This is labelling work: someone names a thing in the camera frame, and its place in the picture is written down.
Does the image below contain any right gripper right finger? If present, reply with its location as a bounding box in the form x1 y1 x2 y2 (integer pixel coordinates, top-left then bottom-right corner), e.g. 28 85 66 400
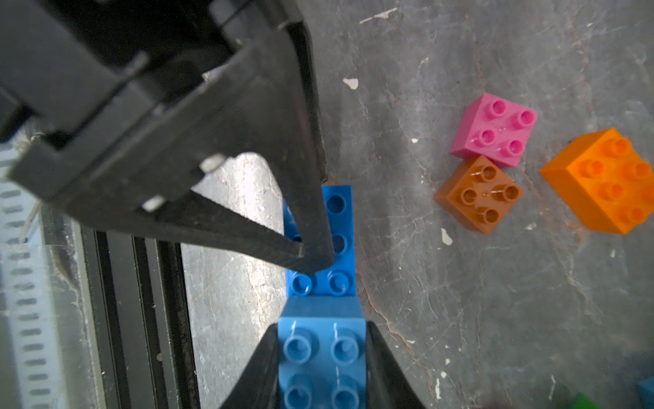
366 321 425 409

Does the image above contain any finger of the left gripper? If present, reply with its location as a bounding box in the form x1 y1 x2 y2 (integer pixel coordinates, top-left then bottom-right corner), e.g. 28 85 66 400
53 22 335 274

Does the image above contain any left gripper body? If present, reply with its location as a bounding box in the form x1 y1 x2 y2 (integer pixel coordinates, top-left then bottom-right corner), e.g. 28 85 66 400
1 1 301 204

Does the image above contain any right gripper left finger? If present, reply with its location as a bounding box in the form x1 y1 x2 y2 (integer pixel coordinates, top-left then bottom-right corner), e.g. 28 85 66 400
221 324 280 409

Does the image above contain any light blue long brick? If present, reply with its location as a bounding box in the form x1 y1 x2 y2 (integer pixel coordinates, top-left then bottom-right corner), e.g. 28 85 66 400
278 296 366 408

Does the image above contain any blue rectangular brick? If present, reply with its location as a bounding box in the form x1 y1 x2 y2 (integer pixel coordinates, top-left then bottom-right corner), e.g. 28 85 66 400
285 185 357 298

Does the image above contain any green flat brick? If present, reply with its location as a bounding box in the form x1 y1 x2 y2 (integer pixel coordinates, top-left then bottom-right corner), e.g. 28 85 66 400
569 394 601 409

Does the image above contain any brown square brick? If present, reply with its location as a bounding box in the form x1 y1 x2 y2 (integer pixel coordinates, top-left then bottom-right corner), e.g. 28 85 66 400
434 156 523 234

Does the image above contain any pink square brick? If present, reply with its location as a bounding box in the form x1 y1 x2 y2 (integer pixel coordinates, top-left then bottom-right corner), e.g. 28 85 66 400
450 93 538 168

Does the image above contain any blue square brick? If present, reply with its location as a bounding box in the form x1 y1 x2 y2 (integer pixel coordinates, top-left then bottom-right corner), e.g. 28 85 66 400
636 377 654 409

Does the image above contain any orange rectangular brick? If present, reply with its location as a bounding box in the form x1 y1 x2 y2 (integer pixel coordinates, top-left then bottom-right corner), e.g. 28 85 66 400
540 128 653 234

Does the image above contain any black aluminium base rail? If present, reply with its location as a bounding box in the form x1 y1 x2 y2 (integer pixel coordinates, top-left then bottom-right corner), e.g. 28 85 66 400
82 228 200 408

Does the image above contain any white cable duct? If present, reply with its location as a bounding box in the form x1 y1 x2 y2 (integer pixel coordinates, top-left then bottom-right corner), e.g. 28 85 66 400
1 144 68 408

